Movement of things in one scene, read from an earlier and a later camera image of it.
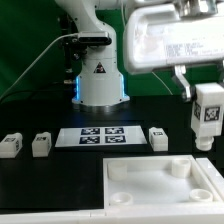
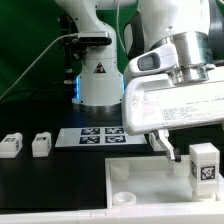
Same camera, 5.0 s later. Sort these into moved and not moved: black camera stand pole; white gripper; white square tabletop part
Moved: white gripper
Not moved: white square tabletop part; black camera stand pole
